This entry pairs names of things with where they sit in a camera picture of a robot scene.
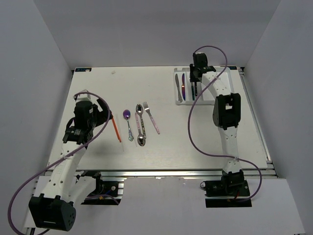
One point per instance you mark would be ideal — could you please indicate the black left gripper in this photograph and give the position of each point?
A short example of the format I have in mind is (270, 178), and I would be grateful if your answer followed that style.
(103, 114)

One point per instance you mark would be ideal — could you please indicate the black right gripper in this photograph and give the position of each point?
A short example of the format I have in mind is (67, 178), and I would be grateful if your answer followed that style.
(192, 79)

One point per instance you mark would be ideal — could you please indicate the teal handled fork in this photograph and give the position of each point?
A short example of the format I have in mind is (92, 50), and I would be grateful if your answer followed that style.
(192, 91)

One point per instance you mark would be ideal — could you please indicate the iridescent purple knife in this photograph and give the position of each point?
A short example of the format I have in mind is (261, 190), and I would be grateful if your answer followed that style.
(183, 86)

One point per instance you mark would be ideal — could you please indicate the white divided cutlery tray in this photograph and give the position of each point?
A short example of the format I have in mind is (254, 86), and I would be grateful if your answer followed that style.
(212, 85)

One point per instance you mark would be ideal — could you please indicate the silver ornate knife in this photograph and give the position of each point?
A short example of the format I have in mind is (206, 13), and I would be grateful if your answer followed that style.
(178, 88)

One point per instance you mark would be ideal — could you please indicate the purple bowl ornate spoon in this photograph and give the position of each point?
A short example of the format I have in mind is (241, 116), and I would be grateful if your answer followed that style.
(126, 115)

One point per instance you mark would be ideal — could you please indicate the black patterned handle spoon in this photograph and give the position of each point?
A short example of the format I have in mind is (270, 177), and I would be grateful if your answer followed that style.
(141, 138)

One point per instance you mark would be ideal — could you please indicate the pink handled fork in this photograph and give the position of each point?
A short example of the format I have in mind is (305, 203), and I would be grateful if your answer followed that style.
(148, 111)

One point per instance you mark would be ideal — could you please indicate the black patterned handle fork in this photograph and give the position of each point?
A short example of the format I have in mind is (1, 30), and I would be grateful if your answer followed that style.
(196, 88)

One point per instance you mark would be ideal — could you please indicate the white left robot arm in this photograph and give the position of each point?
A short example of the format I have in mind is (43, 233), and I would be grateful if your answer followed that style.
(54, 208)

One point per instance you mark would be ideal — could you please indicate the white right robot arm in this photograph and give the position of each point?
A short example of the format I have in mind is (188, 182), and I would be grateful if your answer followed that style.
(226, 117)

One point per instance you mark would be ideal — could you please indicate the blue table label right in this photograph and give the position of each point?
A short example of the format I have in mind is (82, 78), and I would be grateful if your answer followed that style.
(232, 67)

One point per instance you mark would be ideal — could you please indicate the blue table label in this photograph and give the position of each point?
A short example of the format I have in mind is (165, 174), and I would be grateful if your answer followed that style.
(232, 67)
(83, 69)

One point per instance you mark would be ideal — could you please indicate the orange chopstick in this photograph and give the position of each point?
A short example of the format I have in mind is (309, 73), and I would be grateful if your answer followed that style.
(116, 130)

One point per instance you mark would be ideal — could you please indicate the blue table label left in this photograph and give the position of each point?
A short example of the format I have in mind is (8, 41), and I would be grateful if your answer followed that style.
(83, 69)

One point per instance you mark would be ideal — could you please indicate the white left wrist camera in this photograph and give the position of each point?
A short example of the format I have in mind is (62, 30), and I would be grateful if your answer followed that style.
(82, 96)

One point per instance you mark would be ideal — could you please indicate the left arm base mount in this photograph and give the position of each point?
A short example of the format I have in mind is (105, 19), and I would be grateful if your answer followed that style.
(107, 191)

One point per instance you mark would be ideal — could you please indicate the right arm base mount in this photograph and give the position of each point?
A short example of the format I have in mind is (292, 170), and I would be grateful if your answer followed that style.
(217, 196)

